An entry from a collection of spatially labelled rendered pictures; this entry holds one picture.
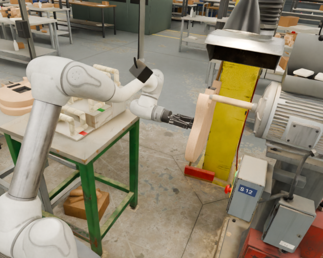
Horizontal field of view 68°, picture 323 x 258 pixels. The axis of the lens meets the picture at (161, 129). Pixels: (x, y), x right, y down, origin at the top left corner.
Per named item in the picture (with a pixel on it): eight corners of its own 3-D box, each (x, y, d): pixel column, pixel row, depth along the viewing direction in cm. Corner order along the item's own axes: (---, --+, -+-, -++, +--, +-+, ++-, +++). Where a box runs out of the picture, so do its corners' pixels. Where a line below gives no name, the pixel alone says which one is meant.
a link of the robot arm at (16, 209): (5, 269, 83) (-38, 243, 89) (41, 250, 98) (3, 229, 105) (66, 53, 82) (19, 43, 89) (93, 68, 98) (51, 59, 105)
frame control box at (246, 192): (284, 208, 110) (306, 164, 96) (283, 247, 93) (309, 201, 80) (230, 189, 118) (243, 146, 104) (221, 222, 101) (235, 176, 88)
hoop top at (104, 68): (120, 73, 153) (119, 69, 151) (117, 75, 151) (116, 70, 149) (95, 67, 161) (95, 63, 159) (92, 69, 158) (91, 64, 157)
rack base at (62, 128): (96, 129, 143) (95, 127, 142) (77, 142, 131) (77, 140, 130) (61, 116, 152) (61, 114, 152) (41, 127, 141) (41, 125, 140)
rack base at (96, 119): (113, 118, 155) (112, 105, 150) (95, 129, 142) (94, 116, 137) (80, 107, 165) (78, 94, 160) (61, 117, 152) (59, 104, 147)
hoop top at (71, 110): (86, 116, 137) (85, 111, 136) (82, 118, 135) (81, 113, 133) (61, 107, 144) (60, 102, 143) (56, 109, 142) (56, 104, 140)
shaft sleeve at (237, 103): (253, 102, 108) (251, 107, 107) (252, 105, 111) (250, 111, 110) (214, 92, 114) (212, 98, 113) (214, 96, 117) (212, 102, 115)
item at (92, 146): (139, 192, 204) (141, 112, 164) (96, 250, 158) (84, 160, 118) (80, 168, 224) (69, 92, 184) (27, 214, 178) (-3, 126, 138)
